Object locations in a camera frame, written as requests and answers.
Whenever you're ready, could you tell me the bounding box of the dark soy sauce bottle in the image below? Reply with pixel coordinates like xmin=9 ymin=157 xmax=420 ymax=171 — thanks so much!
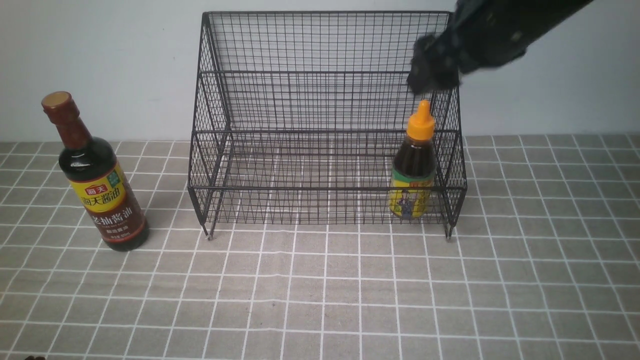
xmin=41 ymin=91 xmax=150 ymax=252

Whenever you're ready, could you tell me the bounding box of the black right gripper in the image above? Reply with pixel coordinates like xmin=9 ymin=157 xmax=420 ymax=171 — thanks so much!
xmin=407 ymin=30 xmax=461 ymax=95

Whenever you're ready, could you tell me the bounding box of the orange-capped seasoning bottle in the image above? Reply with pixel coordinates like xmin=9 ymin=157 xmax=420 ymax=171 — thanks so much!
xmin=388 ymin=100 xmax=437 ymax=220

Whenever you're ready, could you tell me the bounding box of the black wire mesh shelf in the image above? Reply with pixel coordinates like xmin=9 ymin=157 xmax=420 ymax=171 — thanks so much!
xmin=187 ymin=10 xmax=467 ymax=238

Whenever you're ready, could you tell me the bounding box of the grey checkered tablecloth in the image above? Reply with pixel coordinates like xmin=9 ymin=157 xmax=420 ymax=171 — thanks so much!
xmin=0 ymin=134 xmax=640 ymax=360

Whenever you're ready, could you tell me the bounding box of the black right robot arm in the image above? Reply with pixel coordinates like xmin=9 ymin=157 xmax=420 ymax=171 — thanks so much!
xmin=407 ymin=0 xmax=589 ymax=96

